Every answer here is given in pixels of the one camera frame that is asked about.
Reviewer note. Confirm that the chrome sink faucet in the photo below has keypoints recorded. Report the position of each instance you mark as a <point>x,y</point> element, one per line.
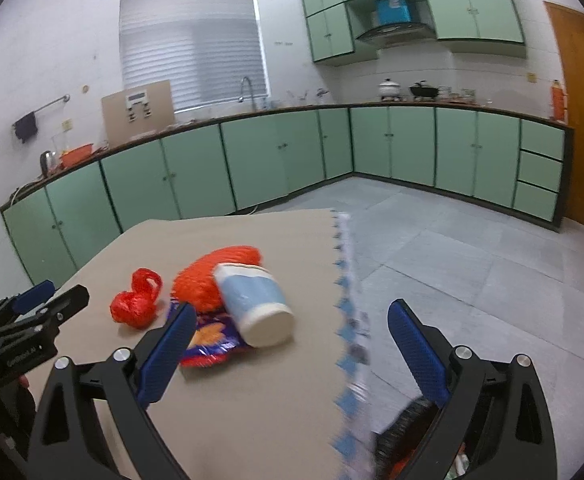
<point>247,92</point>

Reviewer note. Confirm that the white blue paper cup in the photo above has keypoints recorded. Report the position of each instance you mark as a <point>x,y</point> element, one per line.
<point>256,304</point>

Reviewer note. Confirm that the white cooking pot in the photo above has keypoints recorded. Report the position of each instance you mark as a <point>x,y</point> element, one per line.
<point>389,91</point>

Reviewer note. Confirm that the range hood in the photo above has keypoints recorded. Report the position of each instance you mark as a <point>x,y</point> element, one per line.
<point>392,35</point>

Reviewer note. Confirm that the orange plastic basin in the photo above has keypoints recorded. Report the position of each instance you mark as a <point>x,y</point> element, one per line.
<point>73,157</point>

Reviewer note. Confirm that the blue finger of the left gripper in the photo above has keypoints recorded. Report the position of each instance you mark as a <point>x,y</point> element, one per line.
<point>33,297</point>
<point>63,307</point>

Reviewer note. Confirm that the window roller blind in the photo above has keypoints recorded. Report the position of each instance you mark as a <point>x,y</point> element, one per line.
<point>203,47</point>

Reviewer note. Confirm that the steel electric kettle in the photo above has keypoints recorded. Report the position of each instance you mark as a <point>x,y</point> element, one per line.
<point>48,163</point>

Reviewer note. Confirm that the orange thermos bottle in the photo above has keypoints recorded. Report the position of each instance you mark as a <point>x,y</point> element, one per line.
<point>558,101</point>

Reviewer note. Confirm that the black wok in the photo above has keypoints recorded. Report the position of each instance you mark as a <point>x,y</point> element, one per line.
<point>422,91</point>

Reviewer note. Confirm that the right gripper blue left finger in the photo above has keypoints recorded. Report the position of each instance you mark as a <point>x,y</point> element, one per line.
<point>159,352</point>

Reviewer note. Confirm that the brown cutting board with scale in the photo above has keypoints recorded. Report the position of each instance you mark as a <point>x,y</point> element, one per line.
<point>132,113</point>

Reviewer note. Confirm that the blue box above hood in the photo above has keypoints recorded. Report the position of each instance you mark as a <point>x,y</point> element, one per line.
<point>390,12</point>

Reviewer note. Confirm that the dark hanging towel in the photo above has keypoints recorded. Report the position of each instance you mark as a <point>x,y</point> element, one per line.
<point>25,128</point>

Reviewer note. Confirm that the red knotted plastic bag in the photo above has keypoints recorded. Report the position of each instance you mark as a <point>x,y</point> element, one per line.
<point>137,306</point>

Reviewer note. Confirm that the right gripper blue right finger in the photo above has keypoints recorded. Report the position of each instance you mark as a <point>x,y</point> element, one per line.
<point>424,349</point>

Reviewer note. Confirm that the green lower kitchen cabinets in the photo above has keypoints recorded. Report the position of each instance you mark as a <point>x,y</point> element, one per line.
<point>516,164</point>

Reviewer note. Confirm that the orange foam net sleeve round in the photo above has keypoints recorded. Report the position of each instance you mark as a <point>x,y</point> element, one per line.
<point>196,284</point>

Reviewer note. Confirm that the purple snack chip bag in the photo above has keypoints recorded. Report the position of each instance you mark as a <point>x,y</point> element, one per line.
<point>215,340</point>

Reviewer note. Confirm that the wall towel bar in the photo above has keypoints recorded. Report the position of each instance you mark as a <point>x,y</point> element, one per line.
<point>62,99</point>

